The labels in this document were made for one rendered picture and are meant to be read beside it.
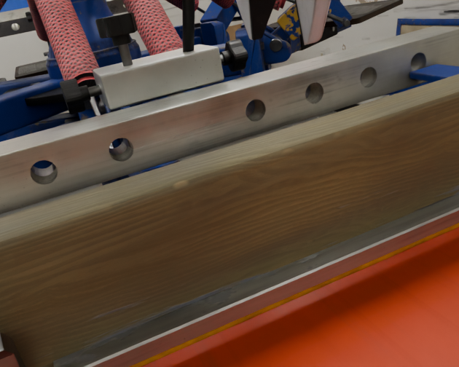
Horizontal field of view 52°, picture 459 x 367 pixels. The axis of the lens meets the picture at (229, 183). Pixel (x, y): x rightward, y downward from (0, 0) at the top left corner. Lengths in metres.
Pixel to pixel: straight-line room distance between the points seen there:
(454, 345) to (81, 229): 0.19
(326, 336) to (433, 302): 0.06
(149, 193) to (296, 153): 0.07
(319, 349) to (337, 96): 0.31
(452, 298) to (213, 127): 0.26
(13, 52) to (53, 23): 3.61
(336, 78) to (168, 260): 0.33
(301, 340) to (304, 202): 0.08
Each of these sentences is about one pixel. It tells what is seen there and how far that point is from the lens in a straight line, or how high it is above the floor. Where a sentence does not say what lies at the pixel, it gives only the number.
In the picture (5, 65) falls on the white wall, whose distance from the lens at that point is 4.34.
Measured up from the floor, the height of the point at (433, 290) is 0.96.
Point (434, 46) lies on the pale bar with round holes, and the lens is 0.59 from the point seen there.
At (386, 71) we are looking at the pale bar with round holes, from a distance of 0.55.
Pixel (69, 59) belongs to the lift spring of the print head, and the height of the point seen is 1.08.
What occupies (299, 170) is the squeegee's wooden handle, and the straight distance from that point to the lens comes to 0.24.
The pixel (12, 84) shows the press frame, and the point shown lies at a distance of 1.12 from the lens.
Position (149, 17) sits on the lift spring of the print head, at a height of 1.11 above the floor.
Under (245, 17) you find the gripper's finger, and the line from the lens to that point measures 0.25.
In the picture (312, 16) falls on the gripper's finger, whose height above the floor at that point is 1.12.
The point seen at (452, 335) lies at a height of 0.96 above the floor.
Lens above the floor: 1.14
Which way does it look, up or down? 23 degrees down
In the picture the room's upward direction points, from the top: 11 degrees counter-clockwise
